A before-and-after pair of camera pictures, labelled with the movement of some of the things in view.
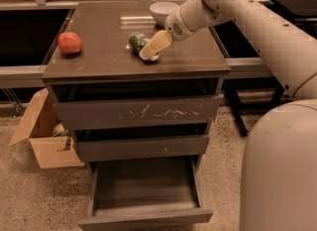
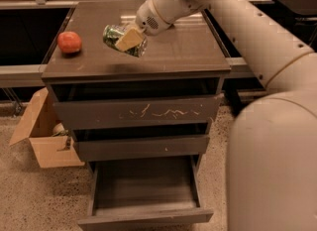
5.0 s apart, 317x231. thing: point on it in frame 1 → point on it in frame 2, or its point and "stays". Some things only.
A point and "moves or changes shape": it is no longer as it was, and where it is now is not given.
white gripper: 175,26 → 148,19
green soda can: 138,41 moves or changes shape
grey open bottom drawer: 145,193 stays
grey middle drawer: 144,147 stays
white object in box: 57,129 stays
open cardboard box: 37,126 stays
